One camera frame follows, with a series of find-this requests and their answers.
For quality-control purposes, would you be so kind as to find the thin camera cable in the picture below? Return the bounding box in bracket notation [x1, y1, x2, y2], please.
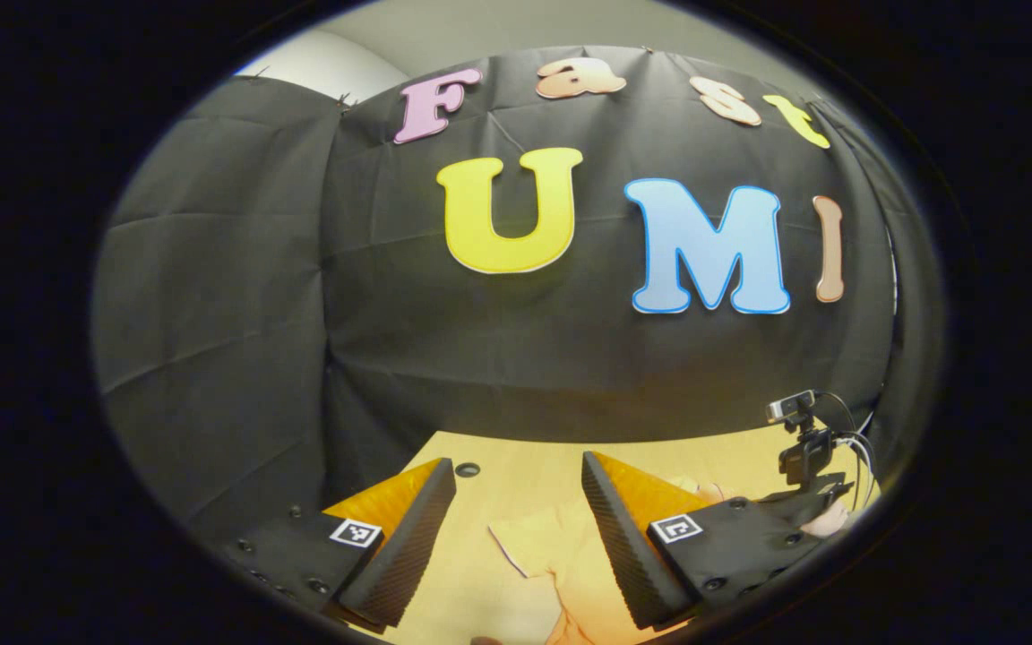
[815, 391, 881, 512]

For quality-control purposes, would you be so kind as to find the black backdrop cloth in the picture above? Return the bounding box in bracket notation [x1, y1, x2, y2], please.
[90, 45, 942, 538]

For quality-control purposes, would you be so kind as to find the orange T-shirt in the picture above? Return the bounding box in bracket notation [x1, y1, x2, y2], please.
[487, 482, 727, 645]

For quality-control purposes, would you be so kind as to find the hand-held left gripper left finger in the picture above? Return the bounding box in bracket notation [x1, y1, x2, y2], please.
[228, 457, 459, 635]

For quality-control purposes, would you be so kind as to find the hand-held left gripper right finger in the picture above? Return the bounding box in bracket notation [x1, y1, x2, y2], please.
[581, 451, 830, 632]

